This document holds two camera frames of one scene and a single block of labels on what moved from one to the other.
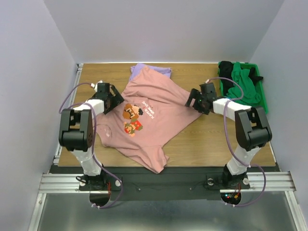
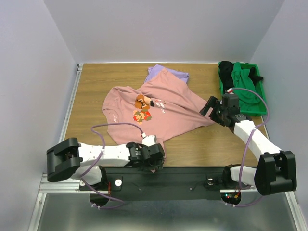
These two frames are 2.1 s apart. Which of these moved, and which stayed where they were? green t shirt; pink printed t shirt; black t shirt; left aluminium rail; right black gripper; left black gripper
Moved: right black gripper; left black gripper; pink printed t shirt
Stayed: black t shirt; left aluminium rail; green t shirt
